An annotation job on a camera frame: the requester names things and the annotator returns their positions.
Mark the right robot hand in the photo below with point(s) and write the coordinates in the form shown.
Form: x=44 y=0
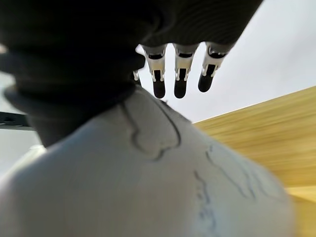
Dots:
x=74 y=49

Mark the wooden shoe rack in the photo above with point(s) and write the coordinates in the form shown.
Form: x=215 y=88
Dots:
x=266 y=138

